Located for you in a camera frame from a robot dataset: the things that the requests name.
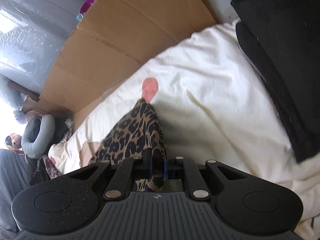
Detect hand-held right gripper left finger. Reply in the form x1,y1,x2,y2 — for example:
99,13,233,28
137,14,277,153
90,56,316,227
67,150,152,201

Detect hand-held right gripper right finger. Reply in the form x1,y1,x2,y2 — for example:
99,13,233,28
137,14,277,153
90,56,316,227
163,156,252,201

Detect leopard print pants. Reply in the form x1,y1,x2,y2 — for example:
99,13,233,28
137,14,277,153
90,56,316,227
87,98,167,193

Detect black folded clothes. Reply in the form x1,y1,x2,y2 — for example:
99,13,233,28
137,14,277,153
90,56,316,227
230,0,320,163

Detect bear print blanket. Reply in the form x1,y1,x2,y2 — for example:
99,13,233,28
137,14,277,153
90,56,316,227
47,19,320,238

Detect pastel printed cloth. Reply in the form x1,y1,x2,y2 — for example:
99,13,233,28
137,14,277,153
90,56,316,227
61,119,75,143

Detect black crumpled cloth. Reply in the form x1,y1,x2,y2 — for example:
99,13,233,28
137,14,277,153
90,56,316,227
51,117,73,145

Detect grey neck pillow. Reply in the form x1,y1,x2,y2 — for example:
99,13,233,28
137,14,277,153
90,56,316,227
21,114,57,159

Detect large cardboard sheet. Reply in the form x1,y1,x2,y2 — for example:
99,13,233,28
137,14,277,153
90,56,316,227
32,0,220,130

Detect small cardboard box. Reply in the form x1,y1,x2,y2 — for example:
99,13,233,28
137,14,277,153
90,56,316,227
9,80,42,120

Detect plush toy bear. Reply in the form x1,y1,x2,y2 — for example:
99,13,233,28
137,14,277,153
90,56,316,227
5,133,23,152

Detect dark grey pillow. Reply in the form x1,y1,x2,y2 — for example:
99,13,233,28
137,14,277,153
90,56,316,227
0,149,38,233

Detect clear plastic bag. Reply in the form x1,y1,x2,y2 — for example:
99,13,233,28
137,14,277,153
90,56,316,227
12,109,28,125

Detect plastic wrapped white pillow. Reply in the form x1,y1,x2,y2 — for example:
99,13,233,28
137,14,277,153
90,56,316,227
0,79,24,112

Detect purple detergent bag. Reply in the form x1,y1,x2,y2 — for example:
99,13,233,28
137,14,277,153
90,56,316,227
79,0,98,14

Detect grey wrapped mattress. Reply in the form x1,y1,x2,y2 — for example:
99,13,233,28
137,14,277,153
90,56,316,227
0,0,93,95

